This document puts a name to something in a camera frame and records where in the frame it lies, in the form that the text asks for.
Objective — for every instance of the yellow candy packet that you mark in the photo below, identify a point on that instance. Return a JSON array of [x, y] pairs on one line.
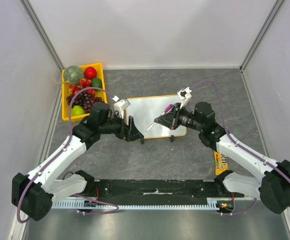
[[221, 164]]

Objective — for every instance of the yellow plastic bin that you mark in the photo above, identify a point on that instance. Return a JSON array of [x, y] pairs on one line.
[[67, 99]]

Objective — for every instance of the green melon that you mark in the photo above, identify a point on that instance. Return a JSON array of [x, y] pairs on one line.
[[73, 74]]

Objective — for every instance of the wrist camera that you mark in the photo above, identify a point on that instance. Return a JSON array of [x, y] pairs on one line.
[[185, 96], [120, 106]]

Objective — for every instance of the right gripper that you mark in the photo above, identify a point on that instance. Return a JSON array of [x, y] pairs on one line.
[[173, 120]]

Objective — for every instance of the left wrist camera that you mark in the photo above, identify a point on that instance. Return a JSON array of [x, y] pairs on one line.
[[120, 106]]

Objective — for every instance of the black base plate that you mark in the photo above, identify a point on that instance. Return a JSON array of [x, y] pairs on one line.
[[157, 192]]

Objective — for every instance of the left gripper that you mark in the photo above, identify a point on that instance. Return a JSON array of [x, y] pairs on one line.
[[130, 131]]

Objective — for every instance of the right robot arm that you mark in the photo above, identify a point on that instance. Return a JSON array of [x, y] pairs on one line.
[[270, 180]]

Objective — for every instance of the purple grape bunch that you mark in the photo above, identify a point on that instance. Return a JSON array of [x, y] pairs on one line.
[[87, 99]]

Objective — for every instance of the light green apple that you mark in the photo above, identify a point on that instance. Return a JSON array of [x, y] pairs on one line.
[[77, 110]]

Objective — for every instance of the white cable duct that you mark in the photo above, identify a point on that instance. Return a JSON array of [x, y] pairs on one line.
[[81, 204]]

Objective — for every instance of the red apple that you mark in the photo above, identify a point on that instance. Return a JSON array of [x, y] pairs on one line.
[[90, 73]]

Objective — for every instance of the dark green lime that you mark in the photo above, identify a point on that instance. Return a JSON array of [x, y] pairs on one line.
[[96, 83]]

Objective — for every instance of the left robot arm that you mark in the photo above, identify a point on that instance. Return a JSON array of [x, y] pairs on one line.
[[36, 192]]

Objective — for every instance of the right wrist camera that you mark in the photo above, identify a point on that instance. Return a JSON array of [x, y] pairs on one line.
[[185, 96]]

